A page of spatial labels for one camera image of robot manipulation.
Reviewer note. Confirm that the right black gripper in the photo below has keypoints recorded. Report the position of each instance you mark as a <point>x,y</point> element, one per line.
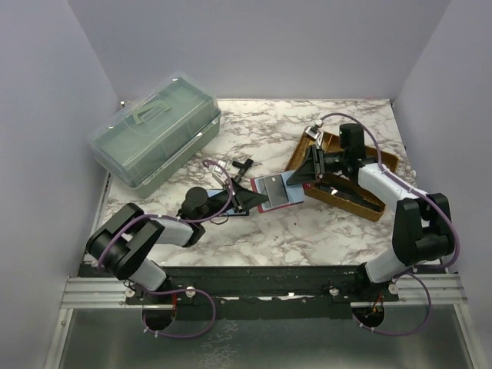
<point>313,167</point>

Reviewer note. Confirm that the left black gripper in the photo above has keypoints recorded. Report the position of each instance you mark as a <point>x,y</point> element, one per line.
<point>244,198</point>

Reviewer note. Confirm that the black leather card holder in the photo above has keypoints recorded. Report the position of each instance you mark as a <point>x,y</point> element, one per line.
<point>218,194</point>

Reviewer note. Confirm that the red leather card holder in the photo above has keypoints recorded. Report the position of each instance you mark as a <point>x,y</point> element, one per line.
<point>279,193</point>

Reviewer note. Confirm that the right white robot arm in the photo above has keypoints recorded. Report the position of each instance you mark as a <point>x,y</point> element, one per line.
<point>422,230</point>

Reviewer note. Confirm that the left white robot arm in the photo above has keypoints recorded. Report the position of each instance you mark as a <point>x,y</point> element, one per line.
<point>122,244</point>

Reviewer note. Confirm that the black T-shaped tool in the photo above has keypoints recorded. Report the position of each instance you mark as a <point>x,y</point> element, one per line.
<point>242,169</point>

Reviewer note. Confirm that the black pen tool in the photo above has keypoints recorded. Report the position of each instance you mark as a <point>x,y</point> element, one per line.
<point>348,194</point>

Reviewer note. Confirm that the woven bamboo organizer tray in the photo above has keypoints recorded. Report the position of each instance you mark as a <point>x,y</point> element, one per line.
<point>331,143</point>

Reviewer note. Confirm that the green plastic storage box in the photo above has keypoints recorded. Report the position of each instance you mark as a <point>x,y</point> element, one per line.
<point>150,138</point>

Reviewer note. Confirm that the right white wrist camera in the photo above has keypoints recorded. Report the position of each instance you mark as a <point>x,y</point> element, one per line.
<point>315,133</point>

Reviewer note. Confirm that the aluminium extrusion rail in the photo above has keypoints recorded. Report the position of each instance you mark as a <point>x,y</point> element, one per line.
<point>254,286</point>

